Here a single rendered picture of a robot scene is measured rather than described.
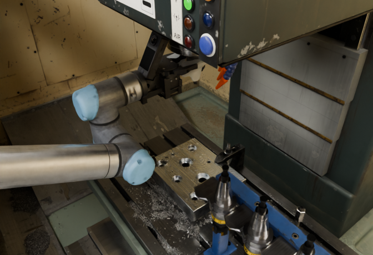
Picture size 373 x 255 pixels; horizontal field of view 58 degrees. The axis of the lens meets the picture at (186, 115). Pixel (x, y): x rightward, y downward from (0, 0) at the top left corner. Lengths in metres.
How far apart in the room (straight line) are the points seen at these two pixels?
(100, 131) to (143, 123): 1.09
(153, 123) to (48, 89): 0.59
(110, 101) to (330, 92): 0.73
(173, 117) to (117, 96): 1.19
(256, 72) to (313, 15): 0.77
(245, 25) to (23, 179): 0.45
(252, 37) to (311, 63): 0.69
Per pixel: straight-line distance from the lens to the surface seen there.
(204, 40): 0.53
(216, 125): 2.12
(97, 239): 1.40
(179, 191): 1.15
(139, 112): 1.95
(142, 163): 0.73
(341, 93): 1.20
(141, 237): 1.16
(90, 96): 0.78
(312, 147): 1.37
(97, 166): 0.71
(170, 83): 0.88
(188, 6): 0.55
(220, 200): 0.79
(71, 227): 1.61
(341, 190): 1.42
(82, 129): 1.87
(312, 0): 0.65
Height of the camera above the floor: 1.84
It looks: 35 degrees down
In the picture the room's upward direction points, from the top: 1 degrees counter-clockwise
